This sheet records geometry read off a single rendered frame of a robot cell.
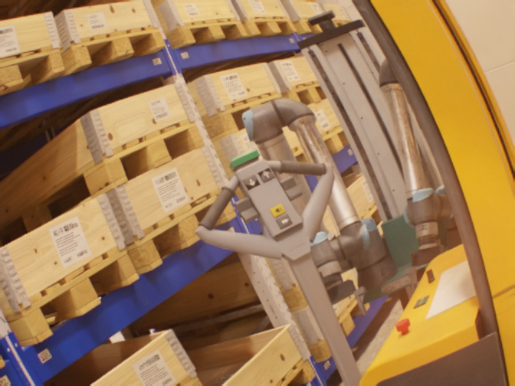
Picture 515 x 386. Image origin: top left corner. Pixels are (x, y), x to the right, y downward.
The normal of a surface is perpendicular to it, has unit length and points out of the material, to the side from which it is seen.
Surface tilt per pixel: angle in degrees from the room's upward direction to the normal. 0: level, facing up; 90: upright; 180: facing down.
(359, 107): 90
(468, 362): 90
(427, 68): 90
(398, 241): 90
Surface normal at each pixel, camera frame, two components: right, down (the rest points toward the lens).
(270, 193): 0.21, -0.33
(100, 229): 0.83, -0.35
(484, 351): -0.38, 0.25
